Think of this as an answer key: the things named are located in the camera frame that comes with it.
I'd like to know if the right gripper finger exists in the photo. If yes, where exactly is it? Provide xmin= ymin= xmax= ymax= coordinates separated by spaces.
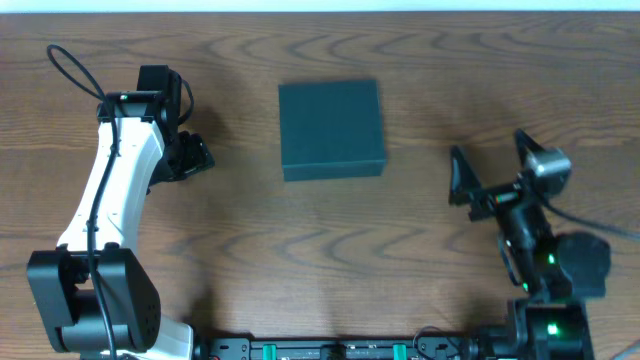
xmin=514 ymin=129 xmax=545 ymax=165
xmin=449 ymin=146 xmax=482 ymax=200

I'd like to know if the dark green box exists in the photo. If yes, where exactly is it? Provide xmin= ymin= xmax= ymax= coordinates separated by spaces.
xmin=278 ymin=79 xmax=387 ymax=182

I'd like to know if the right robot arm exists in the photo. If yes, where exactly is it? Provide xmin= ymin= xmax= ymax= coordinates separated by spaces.
xmin=449 ymin=130 xmax=611 ymax=359

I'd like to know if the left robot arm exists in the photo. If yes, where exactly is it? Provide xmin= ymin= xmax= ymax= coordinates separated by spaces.
xmin=27 ymin=65 xmax=215 ymax=359

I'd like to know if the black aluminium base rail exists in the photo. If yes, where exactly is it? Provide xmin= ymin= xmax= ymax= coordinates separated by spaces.
xmin=192 ymin=336 xmax=497 ymax=360

